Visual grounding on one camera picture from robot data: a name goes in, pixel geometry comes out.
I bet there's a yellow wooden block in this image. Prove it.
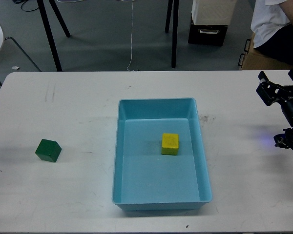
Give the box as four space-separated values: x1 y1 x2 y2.
161 133 179 156

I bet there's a black table leg left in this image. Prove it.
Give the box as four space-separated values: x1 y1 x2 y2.
36 0 71 72

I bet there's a seated person white shirt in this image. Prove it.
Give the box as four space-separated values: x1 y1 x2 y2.
251 0 293 66

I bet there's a light blue plastic box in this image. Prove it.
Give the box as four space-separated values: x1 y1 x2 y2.
112 98 212 211

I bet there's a black storage box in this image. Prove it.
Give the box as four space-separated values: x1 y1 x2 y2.
188 21 228 46

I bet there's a black table leg right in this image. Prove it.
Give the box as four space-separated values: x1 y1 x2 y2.
165 0 179 68

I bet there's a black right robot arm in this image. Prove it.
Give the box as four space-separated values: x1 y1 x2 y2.
256 69 293 150

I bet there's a black floor cable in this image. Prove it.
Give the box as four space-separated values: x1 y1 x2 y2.
13 0 41 12

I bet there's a green wooden block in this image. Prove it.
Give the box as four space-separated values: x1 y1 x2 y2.
35 139 62 162

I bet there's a white floor cable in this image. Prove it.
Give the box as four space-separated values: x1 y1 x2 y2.
56 0 140 72

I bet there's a black table leg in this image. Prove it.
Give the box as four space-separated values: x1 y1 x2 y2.
36 0 71 72
165 0 179 68

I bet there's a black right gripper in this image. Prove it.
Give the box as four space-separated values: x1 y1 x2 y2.
256 69 293 122

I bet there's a brown cardboard box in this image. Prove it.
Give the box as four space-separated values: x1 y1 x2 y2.
238 33 293 70

